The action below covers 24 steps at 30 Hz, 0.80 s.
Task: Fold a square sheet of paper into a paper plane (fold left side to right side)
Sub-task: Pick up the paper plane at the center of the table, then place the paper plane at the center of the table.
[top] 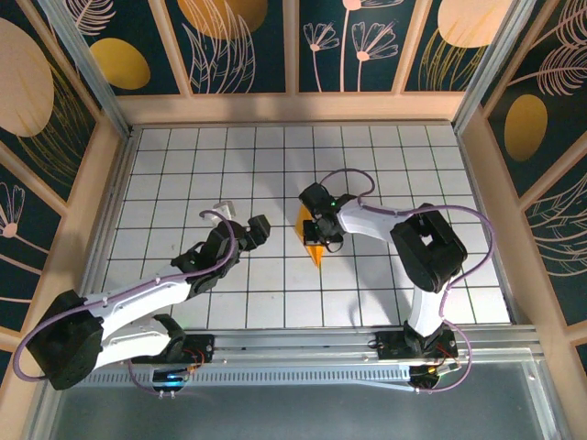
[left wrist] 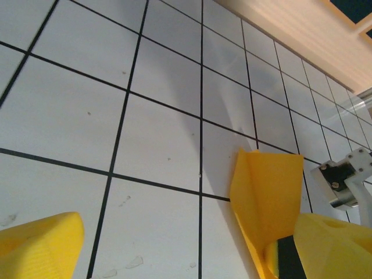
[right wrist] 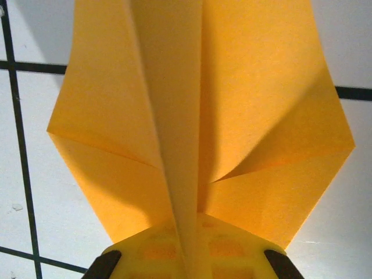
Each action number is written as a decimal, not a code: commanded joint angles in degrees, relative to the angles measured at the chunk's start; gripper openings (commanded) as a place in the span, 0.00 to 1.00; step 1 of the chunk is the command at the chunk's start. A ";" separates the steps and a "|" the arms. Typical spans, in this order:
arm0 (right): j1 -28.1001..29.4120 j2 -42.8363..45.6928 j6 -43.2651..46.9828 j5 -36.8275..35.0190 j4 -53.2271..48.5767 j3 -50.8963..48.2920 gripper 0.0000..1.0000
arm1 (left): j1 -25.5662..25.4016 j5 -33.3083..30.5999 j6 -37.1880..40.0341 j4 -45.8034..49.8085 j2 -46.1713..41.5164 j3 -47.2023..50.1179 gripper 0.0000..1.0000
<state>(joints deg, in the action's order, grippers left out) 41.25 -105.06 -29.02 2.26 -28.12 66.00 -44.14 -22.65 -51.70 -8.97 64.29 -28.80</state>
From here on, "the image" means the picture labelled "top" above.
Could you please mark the yellow paper sheet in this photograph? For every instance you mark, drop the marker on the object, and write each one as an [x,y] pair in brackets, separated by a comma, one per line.
[316,256]

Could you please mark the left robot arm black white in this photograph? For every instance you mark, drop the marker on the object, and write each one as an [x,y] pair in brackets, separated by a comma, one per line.
[137,298]

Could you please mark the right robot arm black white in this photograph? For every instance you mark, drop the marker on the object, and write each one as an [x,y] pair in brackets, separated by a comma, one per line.
[426,247]

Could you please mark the grey metal sheet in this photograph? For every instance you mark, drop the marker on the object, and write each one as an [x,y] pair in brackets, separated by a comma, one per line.
[293,412]

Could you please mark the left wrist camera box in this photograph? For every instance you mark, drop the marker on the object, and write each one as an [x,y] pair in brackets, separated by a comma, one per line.
[225,210]

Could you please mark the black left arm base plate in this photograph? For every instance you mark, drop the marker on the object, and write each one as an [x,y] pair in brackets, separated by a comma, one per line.
[202,344]

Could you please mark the aluminium mounting rail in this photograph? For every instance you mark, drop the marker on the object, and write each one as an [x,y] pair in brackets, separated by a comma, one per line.
[293,344]

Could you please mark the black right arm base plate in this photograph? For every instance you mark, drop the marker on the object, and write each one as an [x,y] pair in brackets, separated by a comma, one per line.
[390,344]

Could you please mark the aluminium frame post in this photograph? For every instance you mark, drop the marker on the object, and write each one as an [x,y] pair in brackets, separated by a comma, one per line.
[494,64]
[91,73]

